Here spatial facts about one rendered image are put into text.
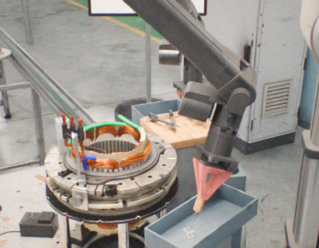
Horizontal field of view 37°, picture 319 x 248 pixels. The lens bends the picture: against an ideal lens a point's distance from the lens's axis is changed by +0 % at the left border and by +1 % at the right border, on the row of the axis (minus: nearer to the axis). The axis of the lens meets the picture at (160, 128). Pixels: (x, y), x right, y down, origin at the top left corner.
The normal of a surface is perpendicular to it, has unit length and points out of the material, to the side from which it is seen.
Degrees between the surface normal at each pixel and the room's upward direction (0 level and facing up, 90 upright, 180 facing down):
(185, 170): 90
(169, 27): 107
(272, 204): 0
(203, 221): 0
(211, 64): 96
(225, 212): 0
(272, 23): 90
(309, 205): 90
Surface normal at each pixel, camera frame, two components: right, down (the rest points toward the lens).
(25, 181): 0.00, -0.91
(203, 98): -0.15, 0.64
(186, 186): 0.40, 0.38
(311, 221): -0.16, 0.40
